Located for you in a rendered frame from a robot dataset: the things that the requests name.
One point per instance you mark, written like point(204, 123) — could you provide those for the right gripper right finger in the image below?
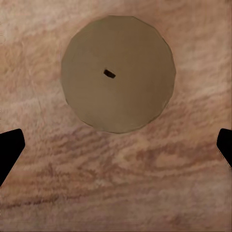
point(224, 143)

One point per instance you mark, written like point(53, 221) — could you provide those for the pillar candle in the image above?
point(118, 74)

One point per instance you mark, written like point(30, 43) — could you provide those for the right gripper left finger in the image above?
point(12, 144)

